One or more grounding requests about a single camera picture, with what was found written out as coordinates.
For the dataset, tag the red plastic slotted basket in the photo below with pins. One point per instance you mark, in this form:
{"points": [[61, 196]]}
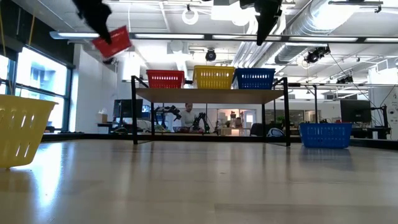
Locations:
{"points": [[164, 72], [119, 43]]}

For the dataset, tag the silver ventilation duct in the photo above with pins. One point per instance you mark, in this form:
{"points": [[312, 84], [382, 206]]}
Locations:
{"points": [[304, 25]]}

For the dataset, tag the large window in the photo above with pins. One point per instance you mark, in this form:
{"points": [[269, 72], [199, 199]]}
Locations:
{"points": [[40, 74]]}

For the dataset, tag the black ceiling track spotlight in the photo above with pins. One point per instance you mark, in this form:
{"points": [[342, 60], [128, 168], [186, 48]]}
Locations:
{"points": [[343, 80], [314, 56]]}

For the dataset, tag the black background robot arm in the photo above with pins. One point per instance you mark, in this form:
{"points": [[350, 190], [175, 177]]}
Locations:
{"points": [[200, 119], [171, 110]]}

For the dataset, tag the blue plastic slotted basket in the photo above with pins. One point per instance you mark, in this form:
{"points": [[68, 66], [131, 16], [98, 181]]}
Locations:
{"points": [[325, 126], [253, 71]]}

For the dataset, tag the wooden shelf black metal frame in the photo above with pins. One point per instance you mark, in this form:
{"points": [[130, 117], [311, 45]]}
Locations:
{"points": [[202, 96]]}

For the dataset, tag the black office chair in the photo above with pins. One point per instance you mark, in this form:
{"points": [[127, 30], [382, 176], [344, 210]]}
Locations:
{"points": [[256, 130]]}

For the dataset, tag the black computer monitor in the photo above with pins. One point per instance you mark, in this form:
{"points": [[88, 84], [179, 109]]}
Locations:
{"points": [[354, 111], [127, 109]]}

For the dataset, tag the yellow plastic slotted basket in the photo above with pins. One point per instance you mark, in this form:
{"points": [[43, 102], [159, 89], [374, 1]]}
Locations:
{"points": [[28, 101], [213, 68]]}

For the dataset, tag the round black ceiling device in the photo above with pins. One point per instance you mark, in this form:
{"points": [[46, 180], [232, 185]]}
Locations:
{"points": [[211, 55]]}

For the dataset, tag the short ceiling light fixture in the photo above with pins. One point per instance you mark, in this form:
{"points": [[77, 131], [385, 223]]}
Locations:
{"points": [[354, 2]]}

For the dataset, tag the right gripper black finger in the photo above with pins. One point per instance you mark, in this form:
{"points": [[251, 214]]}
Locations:
{"points": [[266, 21]]}

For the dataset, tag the person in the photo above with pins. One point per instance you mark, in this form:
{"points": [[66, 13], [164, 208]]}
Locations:
{"points": [[187, 118]]}

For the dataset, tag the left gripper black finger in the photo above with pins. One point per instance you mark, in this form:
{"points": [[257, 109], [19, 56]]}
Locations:
{"points": [[105, 31]]}

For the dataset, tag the black background equipment stand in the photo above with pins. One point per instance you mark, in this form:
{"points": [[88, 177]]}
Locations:
{"points": [[385, 118]]}

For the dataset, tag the small cardboard box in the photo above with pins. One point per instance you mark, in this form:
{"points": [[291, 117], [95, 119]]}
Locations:
{"points": [[102, 118]]}

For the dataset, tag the white rounded object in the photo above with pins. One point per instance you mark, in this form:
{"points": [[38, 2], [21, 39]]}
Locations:
{"points": [[275, 133]]}

